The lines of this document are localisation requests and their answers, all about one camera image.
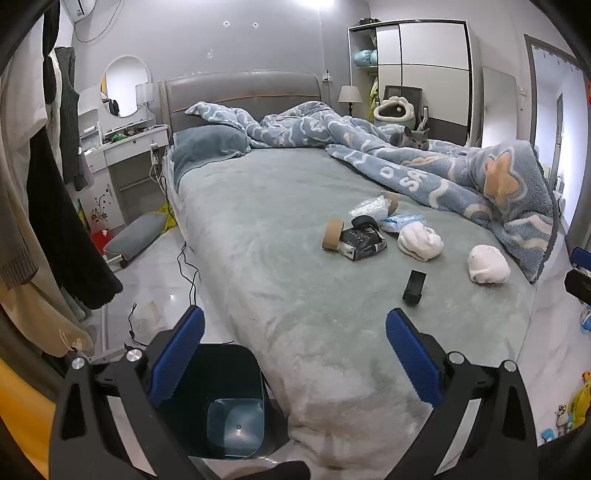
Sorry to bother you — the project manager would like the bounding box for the white door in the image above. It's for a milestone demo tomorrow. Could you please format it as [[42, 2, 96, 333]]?
[[523, 34, 591, 185]]

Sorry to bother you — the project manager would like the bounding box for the white hanging garment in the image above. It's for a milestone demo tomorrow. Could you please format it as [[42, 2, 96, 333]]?
[[0, 18, 63, 158]]

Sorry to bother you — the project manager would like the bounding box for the grey cat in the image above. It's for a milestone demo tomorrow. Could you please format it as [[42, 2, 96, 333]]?
[[390, 127, 431, 151]]

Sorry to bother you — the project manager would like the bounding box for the grey cushioned stool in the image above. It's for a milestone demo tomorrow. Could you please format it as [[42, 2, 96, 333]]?
[[102, 212, 168, 269]]

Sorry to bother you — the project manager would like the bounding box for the blue-grey pillow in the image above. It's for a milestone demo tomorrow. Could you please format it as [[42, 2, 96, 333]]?
[[172, 126, 252, 186]]

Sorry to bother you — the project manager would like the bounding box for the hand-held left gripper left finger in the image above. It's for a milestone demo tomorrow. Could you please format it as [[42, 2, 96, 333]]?
[[48, 305, 206, 480]]

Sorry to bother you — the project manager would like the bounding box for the yellow plastic bag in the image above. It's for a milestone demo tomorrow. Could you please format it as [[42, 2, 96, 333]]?
[[154, 202, 179, 230]]

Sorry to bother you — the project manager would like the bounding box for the oval vanity mirror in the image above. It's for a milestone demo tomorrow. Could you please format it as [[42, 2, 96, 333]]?
[[102, 56, 153, 119]]

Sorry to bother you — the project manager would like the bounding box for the pile of colourful toys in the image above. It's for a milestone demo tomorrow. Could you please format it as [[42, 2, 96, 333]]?
[[539, 305, 591, 445]]

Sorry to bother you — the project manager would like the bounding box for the beige hanging garment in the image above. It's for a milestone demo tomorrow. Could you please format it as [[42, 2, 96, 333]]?
[[0, 134, 95, 358]]

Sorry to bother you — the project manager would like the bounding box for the grey bed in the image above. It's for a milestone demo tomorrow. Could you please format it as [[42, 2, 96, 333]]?
[[164, 138, 570, 472]]

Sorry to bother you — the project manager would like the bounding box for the red box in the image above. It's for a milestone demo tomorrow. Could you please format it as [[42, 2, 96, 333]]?
[[90, 227, 112, 256]]

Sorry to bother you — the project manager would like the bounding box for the black cardboard box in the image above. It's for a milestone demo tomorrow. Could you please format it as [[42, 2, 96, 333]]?
[[338, 226, 388, 262]]

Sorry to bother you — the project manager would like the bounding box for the black hanging garment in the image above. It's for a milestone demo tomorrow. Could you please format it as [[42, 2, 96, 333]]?
[[25, 124, 124, 311]]

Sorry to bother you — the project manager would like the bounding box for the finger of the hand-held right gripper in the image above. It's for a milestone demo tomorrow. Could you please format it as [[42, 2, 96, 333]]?
[[564, 246, 591, 306]]

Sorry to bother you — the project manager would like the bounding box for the metal clothes rack frame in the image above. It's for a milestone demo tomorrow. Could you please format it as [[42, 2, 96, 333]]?
[[85, 302, 137, 367]]

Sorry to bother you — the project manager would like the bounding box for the clear plastic bag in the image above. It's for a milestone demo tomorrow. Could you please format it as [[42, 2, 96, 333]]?
[[348, 194, 391, 222]]

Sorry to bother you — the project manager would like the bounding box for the white vanity table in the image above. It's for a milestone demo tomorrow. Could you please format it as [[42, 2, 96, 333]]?
[[76, 124, 172, 228]]

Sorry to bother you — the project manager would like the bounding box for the black charger cable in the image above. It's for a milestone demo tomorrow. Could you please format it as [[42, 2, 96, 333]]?
[[126, 302, 149, 348]]

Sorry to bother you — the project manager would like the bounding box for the blue white tissue packet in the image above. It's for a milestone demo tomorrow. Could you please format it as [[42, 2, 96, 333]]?
[[379, 213, 424, 234]]

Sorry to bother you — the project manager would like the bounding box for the white wad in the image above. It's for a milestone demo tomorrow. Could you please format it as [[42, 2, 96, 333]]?
[[397, 221, 444, 263], [467, 244, 511, 285]]

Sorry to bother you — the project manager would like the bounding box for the blue patterned fleece blanket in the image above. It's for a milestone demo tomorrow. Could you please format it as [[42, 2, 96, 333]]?
[[185, 100, 560, 284]]

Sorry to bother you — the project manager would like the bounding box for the white wardrobe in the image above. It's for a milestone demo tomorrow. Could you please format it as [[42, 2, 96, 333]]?
[[348, 20, 474, 142]]

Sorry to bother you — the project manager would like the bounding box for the grey padded headboard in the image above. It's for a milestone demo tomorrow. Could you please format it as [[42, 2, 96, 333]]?
[[159, 70, 324, 146]]

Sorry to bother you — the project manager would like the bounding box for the grey knit vest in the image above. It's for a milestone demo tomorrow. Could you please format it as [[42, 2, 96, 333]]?
[[52, 46, 94, 192]]

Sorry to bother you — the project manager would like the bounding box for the yellow cloth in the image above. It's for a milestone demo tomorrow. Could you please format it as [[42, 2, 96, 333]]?
[[0, 357, 58, 462]]

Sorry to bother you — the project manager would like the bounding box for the brown tape roll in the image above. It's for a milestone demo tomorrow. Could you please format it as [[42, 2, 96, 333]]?
[[322, 220, 345, 253]]

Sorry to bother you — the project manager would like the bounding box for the dark teal trash bin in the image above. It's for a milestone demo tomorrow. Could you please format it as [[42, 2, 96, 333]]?
[[152, 342, 279, 460]]

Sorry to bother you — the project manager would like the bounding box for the white air conditioner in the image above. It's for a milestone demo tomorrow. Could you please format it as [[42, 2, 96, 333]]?
[[62, 0, 99, 22]]

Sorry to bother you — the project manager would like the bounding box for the bedside table lamp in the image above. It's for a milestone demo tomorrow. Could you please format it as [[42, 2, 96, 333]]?
[[338, 85, 363, 117]]

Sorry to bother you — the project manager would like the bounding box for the small black box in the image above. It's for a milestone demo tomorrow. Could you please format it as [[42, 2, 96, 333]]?
[[402, 270, 428, 306]]

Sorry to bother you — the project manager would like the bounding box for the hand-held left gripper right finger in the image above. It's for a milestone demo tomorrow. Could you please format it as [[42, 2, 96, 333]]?
[[386, 307, 539, 480]]

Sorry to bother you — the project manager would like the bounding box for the black power cable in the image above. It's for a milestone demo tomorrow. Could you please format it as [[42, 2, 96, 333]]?
[[177, 240, 205, 309]]

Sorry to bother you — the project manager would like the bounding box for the cream cat bed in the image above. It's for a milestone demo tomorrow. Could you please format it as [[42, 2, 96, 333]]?
[[373, 96, 419, 125]]

